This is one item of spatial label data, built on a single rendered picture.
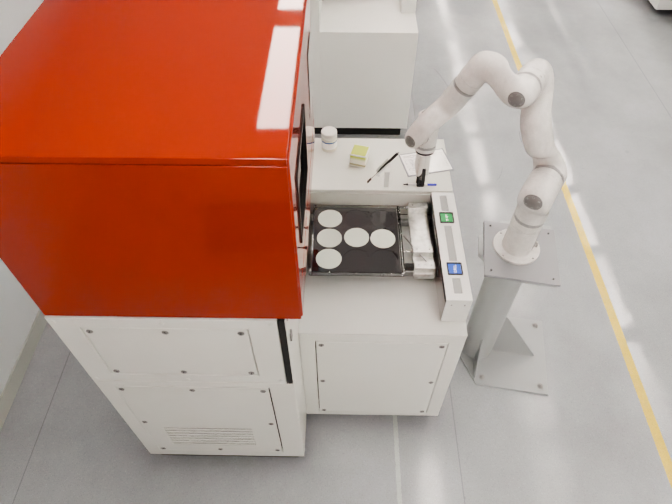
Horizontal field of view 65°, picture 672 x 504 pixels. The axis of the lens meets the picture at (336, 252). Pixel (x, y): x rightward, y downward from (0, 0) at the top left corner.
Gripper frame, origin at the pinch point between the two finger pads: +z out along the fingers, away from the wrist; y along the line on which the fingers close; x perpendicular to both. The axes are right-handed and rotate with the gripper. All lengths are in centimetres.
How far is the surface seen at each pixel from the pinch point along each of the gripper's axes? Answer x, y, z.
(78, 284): -102, 88, -30
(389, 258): -14.0, 33.8, 12.7
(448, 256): 7.7, 38.1, 6.9
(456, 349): 12, 61, 34
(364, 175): -23.3, -5.9, 1.8
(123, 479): -131, 82, 108
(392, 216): -11.6, 11.3, 10.2
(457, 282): 10, 50, 9
